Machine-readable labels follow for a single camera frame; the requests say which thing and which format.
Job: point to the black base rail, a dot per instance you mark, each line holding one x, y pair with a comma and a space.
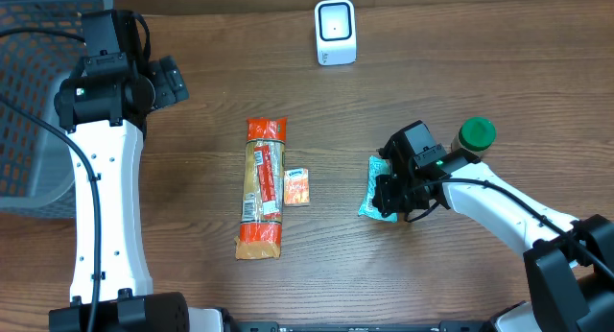
443, 326

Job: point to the green lid jar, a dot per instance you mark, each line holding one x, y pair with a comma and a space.
476, 135

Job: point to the red cracker sleeve package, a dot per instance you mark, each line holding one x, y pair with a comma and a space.
262, 201

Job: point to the white barcode scanner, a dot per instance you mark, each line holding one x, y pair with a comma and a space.
335, 32

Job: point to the grey plastic mesh basket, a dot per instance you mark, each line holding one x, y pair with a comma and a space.
40, 46

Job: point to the teal wet wipes pack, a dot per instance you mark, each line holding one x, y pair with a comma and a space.
376, 167

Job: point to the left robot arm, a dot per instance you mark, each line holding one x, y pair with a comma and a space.
102, 108

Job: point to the small orange tissue pack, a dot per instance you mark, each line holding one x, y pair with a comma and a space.
296, 187

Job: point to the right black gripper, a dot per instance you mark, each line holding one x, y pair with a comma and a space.
389, 190

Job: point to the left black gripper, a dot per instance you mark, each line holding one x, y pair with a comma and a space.
169, 81

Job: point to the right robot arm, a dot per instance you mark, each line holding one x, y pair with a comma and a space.
568, 261

